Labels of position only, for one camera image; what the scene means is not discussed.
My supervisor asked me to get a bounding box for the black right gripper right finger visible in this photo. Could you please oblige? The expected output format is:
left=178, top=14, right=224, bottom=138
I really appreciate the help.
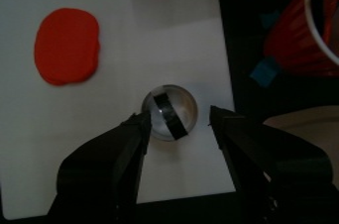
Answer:
left=208, top=104, right=339, bottom=224

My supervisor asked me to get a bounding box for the white cutting board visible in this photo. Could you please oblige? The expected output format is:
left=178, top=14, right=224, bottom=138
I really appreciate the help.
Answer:
left=0, top=0, right=237, bottom=221

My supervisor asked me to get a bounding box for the flat red dough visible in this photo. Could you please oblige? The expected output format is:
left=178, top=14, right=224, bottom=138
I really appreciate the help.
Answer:
left=33, top=7, right=101, bottom=86

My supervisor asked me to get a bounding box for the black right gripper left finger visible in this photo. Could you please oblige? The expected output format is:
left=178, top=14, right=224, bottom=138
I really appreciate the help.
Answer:
left=45, top=111, right=153, bottom=224

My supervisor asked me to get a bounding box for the red plastic cup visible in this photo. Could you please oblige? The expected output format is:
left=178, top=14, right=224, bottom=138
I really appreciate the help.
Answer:
left=263, top=0, right=339, bottom=77

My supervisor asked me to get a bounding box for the blue tape piece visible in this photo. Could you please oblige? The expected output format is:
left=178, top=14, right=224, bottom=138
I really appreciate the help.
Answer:
left=259, top=11, right=281, bottom=29
left=249, top=57, right=283, bottom=88

